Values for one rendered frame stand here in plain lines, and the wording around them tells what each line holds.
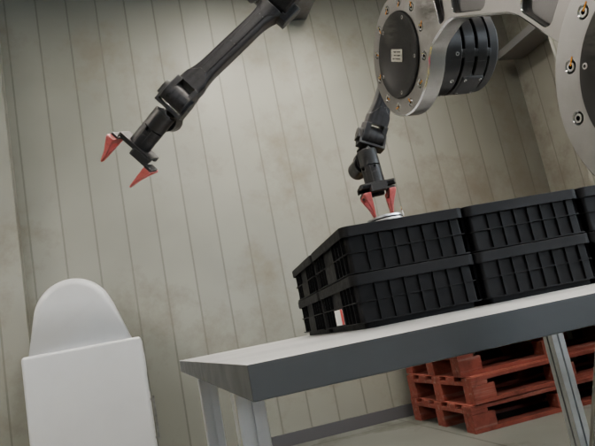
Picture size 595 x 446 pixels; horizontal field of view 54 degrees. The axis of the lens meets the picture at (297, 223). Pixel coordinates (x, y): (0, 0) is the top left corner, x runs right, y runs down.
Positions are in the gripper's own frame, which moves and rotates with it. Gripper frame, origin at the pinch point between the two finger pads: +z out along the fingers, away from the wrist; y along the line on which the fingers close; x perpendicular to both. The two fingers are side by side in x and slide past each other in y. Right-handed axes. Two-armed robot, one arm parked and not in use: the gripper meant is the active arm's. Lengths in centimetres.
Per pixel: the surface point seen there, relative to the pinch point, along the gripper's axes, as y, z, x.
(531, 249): -24.8, 21.3, 27.2
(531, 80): -220, -147, -269
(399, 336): 25, 35, 89
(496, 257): -15.6, 21.6, 28.0
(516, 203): -24.4, 10.1, 28.0
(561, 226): -34.6, 17.3, 25.5
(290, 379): 38, 36, 91
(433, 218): -3.3, 9.8, 29.8
